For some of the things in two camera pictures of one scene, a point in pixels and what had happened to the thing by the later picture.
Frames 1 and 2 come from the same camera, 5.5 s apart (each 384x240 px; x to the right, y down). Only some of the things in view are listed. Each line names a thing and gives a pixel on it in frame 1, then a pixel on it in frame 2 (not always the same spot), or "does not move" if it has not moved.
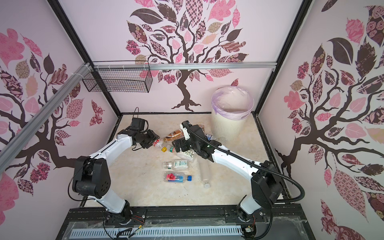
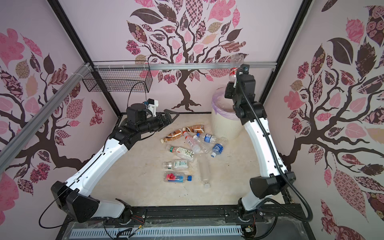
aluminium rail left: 9,149 does not move
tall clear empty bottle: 204,164 does not move
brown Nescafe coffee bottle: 174,135 does not move
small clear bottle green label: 177,165 does not move
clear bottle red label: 158,143 to 236,61
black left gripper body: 147,138 to 158,122
